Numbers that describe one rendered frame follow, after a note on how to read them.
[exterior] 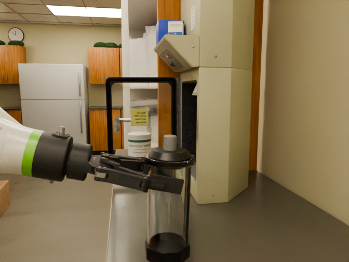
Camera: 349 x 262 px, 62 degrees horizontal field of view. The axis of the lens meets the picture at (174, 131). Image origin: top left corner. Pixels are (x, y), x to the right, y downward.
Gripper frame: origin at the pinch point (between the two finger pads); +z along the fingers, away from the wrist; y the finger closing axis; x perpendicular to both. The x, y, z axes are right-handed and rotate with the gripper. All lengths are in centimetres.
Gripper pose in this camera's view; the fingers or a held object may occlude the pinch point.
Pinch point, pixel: (166, 177)
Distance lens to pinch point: 63.6
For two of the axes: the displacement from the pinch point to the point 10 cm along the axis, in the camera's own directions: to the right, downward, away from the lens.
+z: 9.5, 2.1, 2.1
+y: -1.8, -1.5, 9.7
